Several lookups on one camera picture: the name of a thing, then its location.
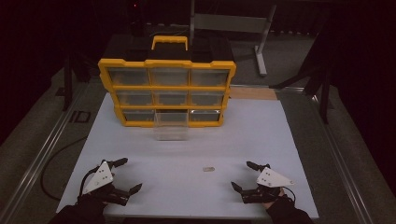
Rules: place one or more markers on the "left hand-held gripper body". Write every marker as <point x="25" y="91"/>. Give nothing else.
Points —
<point x="100" y="180"/>

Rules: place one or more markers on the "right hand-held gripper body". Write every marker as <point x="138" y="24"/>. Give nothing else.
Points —
<point x="271" y="179"/>

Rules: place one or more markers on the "small metal part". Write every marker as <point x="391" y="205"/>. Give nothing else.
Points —
<point x="208" y="169"/>

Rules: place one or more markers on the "clear plastic drawer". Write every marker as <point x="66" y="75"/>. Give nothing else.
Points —
<point x="171" y="129"/>

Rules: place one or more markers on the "person's left hand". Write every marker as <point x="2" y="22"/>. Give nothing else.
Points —
<point x="91" y="200"/>

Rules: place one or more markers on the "person's right hand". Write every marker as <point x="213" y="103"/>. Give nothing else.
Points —
<point x="270" y="203"/>

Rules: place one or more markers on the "brown wooden board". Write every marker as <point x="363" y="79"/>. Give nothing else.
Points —
<point x="252" y="93"/>

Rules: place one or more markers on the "black metal stand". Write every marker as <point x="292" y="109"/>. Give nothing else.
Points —
<point x="323" y="93"/>
<point x="67" y="84"/>

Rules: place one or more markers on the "yellow black drawer organizer cabinet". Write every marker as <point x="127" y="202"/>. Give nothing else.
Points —
<point x="168" y="63"/>

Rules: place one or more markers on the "black device with red light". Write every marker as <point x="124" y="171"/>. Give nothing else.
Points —
<point x="137" y="18"/>

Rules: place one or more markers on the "grey metal table stand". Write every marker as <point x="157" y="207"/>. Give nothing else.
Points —
<point x="230" y="23"/>

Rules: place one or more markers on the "aluminium rail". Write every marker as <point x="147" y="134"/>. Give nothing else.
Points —
<point x="40" y="158"/>
<point x="339" y="155"/>

